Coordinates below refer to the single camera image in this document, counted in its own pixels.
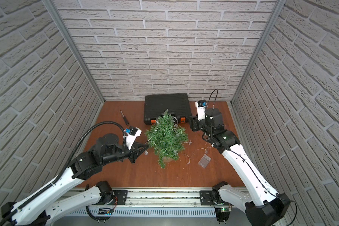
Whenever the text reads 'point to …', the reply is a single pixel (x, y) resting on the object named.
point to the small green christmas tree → (167, 138)
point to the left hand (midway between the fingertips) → (150, 145)
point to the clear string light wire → (205, 151)
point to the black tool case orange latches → (178, 104)
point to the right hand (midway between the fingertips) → (194, 116)
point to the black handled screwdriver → (125, 118)
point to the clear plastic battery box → (204, 161)
